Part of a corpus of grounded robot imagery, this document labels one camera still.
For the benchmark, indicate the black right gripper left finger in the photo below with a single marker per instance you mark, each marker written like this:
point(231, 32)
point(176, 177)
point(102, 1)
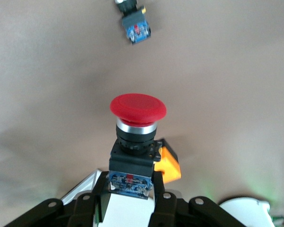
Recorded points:
point(82, 208)

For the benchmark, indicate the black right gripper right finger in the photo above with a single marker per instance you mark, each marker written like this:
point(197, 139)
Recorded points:
point(165, 208)

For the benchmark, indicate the red mushroom push button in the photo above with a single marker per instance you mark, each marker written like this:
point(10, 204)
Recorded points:
point(137, 108)

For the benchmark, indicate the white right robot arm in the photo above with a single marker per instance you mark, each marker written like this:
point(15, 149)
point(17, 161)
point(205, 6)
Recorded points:
point(243, 210)

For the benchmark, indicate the green mushroom push button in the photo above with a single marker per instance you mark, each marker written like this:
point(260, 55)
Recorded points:
point(136, 28)

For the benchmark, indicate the large paper table cover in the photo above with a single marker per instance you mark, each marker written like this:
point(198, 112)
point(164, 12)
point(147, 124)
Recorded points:
point(61, 71)

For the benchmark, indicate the orange button enclosure box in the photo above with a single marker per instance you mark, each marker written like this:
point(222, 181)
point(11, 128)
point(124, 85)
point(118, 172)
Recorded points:
point(168, 165)

